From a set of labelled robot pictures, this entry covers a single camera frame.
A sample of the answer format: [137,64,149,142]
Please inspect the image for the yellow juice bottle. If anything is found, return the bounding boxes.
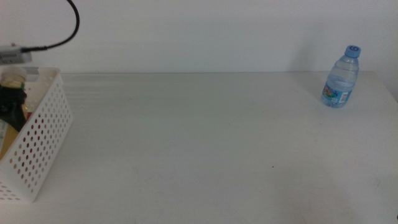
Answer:
[0,67,29,160]

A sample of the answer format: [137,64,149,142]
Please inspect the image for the clear blue-capped water bottle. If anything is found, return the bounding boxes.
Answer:
[320,45,362,109]

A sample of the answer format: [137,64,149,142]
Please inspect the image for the white perforated plastic basket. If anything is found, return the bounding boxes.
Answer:
[0,67,74,203]

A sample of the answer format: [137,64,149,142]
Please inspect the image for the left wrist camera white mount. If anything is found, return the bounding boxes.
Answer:
[0,43,33,65]

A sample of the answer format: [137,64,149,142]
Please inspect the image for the black braided camera cable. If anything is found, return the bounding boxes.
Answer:
[21,0,80,53]

